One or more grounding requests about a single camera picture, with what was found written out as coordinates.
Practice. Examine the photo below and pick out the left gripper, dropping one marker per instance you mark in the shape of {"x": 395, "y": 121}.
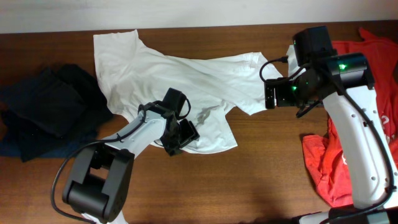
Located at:
{"x": 189, "y": 130}

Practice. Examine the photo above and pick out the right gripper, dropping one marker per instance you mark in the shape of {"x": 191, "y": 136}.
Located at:
{"x": 282, "y": 98}

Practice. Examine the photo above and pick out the white t-shirt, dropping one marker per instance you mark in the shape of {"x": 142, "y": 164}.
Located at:
{"x": 130, "y": 73}

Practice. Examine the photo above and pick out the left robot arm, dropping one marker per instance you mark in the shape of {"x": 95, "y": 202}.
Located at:
{"x": 98, "y": 184}

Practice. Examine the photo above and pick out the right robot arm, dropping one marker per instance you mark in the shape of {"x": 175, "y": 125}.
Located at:
{"x": 344, "y": 85}

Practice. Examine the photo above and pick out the red t-shirt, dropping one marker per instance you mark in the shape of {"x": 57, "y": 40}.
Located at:
{"x": 347, "y": 167}

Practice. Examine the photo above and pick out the black folded garment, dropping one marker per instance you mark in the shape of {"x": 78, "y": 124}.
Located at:
{"x": 34, "y": 141}

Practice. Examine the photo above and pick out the dark grey folded garment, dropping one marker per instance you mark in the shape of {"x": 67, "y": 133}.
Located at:
{"x": 46, "y": 101}

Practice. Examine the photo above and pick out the navy blue folded garment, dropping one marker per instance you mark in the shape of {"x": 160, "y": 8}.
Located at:
{"x": 9, "y": 147}

